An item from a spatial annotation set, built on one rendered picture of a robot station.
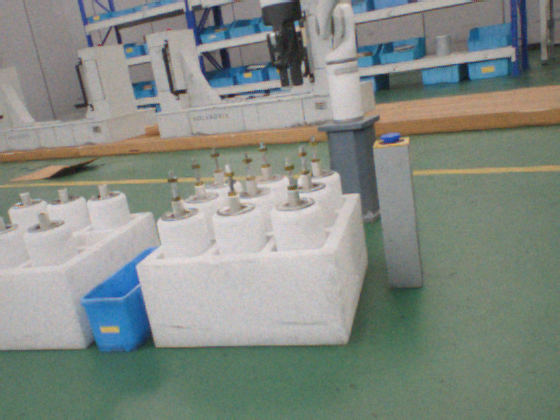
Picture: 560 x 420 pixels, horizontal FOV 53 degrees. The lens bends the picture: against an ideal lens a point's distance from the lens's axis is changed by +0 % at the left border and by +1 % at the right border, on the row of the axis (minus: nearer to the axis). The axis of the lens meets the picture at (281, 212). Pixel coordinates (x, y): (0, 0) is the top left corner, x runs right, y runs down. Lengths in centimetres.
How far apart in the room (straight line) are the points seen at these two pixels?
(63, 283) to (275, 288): 44
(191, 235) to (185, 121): 293
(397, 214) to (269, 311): 34
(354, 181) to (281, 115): 189
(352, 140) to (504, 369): 90
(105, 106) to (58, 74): 436
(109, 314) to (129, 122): 360
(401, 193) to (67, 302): 72
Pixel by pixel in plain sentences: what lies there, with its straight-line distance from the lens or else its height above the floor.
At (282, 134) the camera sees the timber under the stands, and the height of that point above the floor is 6.
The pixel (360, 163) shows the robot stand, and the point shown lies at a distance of 167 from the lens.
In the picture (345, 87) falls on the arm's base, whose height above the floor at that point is 40.
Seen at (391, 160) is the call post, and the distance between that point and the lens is 116.
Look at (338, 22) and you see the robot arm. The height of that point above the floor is 58.
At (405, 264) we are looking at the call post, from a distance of 122.
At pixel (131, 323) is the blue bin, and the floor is 6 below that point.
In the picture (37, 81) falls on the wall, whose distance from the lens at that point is 870.
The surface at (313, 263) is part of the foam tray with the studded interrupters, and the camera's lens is 99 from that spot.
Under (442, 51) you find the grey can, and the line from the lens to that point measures 596.
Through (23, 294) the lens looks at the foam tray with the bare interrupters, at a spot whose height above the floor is 13.
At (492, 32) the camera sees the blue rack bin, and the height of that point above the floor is 40.
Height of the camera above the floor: 52
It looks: 16 degrees down
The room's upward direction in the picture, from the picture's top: 9 degrees counter-clockwise
